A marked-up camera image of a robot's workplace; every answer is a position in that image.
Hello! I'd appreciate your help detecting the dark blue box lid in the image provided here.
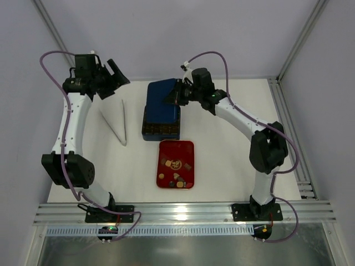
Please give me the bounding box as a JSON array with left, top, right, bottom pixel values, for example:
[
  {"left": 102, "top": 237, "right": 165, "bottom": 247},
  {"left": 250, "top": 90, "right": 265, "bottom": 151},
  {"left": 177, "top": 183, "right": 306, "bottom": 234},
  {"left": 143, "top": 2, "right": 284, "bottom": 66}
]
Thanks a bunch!
[{"left": 145, "top": 78, "right": 178, "bottom": 124}]

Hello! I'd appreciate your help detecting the red lacquer tray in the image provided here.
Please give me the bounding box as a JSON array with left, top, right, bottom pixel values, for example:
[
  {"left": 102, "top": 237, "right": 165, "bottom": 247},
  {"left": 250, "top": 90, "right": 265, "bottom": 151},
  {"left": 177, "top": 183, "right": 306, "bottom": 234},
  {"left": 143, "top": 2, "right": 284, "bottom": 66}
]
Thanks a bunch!
[{"left": 156, "top": 140, "right": 195, "bottom": 190}]

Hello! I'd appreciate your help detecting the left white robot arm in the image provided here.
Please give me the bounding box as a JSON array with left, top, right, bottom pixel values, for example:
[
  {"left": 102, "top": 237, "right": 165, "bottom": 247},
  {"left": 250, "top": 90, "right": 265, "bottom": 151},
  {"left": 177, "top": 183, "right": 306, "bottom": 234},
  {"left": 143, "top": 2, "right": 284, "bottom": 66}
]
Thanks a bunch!
[{"left": 41, "top": 53, "right": 130, "bottom": 216}]

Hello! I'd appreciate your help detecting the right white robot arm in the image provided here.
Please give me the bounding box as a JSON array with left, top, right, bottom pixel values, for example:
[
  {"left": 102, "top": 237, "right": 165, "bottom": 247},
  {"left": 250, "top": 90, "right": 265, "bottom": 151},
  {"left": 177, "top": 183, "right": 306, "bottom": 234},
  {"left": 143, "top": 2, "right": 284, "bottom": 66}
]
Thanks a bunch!
[{"left": 164, "top": 66, "right": 288, "bottom": 222}]

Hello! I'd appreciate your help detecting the brown rectangular chocolate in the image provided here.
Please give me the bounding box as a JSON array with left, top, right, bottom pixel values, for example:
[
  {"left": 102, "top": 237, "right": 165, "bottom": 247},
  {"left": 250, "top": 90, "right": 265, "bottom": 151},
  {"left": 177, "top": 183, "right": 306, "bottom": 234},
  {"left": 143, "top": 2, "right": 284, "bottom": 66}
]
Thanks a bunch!
[{"left": 184, "top": 163, "right": 192, "bottom": 170}]

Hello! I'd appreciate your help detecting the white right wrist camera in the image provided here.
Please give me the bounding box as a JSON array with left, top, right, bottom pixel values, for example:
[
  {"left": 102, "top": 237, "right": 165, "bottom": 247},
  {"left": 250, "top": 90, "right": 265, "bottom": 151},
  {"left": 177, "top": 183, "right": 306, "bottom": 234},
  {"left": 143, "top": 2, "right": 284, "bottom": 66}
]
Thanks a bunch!
[{"left": 180, "top": 61, "right": 193, "bottom": 81}]

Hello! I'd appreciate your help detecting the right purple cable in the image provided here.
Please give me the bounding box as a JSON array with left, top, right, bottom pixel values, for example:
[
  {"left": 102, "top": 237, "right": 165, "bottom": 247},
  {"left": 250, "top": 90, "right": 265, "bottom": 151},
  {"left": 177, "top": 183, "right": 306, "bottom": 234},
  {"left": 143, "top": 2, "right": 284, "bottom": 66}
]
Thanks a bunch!
[{"left": 184, "top": 51, "right": 300, "bottom": 244}]

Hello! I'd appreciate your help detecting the purple cable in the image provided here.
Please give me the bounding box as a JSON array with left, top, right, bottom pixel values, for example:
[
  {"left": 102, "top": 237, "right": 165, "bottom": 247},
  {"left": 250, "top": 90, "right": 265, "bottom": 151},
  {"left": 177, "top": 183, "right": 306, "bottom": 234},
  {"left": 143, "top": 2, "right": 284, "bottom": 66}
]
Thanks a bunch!
[
  {"left": 40, "top": 51, "right": 142, "bottom": 242},
  {"left": 184, "top": 51, "right": 300, "bottom": 244}
]

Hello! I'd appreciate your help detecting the left frame post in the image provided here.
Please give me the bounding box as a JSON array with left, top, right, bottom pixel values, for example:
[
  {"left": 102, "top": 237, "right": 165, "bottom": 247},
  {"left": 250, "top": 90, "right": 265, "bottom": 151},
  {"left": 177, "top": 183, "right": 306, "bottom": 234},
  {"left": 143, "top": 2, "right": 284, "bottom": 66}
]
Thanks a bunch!
[{"left": 31, "top": 0, "right": 69, "bottom": 52}]

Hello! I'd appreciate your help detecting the frame post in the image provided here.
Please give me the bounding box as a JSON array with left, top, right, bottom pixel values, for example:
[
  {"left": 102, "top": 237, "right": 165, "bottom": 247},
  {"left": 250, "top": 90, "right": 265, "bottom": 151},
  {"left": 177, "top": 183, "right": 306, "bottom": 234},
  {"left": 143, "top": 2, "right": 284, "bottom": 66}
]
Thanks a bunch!
[
  {"left": 277, "top": 0, "right": 329, "bottom": 83},
  {"left": 31, "top": 0, "right": 69, "bottom": 52}
]

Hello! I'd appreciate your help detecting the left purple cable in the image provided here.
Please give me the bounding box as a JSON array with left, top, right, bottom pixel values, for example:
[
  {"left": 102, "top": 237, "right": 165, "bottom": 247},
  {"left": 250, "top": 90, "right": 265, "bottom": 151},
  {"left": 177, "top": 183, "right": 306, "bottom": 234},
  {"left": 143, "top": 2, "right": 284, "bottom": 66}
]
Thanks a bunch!
[{"left": 40, "top": 51, "right": 142, "bottom": 242}]

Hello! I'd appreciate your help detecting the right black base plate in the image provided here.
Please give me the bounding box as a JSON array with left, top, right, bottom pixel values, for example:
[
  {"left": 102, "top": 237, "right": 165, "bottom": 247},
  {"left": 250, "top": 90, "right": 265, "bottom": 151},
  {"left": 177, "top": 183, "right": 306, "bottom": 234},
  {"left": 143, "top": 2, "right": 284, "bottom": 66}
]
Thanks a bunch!
[{"left": 231, "top": 201, "right": 283, "bottom": 222}]

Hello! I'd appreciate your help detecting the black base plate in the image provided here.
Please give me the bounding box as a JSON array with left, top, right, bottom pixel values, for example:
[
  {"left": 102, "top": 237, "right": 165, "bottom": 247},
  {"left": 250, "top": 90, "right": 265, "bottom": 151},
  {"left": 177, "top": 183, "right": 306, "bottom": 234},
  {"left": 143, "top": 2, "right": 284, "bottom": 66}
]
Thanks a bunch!
[
  {"left": 81, "top": 204, "right": 134, "bottom": 223},
  {"left": 231, "top": 201, "right": 283, "bottom": 222}
]

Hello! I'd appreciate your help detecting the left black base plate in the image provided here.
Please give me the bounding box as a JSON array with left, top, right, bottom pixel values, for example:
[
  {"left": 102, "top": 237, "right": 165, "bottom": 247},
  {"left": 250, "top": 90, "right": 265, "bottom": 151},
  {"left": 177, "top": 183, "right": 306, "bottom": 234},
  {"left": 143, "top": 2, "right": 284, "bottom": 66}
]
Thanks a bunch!
[{"left": 81, "top": 204, "right": 134, "bottom": 223}]

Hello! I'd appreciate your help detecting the slotted grey cable duct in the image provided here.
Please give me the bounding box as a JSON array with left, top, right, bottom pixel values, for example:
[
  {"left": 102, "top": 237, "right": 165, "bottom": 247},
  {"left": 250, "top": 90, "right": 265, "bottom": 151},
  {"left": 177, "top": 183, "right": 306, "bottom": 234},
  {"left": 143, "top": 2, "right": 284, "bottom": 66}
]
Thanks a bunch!
[{"left": 45, "top": 224, "right": 254, "bottom": 238}]

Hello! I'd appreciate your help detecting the aluminium right rail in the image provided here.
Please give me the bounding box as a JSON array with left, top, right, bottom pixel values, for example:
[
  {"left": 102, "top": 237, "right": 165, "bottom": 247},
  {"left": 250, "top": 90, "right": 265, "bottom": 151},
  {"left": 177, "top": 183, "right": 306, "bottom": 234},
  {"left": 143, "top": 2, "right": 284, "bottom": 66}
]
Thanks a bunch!
[{"left": 267, "top": 78, "right": 318, "bottom": 201}]

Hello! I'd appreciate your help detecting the aluminium rail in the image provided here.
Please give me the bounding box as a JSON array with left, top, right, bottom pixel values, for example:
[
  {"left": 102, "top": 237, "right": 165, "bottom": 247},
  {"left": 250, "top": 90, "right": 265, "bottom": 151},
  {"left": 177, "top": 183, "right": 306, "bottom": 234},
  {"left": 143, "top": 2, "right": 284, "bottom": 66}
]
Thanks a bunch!
[
  {"left": 267, "top": 78, "right": 318, "bottom": 201},
  {"left": 33, "top": 200, "right": 336, "bottom": 226}
]

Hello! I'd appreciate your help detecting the right frame post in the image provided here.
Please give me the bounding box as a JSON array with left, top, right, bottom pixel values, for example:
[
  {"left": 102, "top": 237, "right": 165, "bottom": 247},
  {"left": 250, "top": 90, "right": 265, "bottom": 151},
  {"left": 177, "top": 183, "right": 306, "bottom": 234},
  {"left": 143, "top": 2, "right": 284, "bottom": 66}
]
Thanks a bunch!
[{"left": 277, "top": 0, "right": 329, "bottom": 83}]

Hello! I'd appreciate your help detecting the aluminium front rail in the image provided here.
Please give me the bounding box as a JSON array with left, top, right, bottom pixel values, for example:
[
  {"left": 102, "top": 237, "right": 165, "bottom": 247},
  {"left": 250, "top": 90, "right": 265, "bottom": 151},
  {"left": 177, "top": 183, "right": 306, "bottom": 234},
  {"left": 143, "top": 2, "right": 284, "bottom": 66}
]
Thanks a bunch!
[{"left": 33, "top": 200, "right": 336, "bottom": 226}]

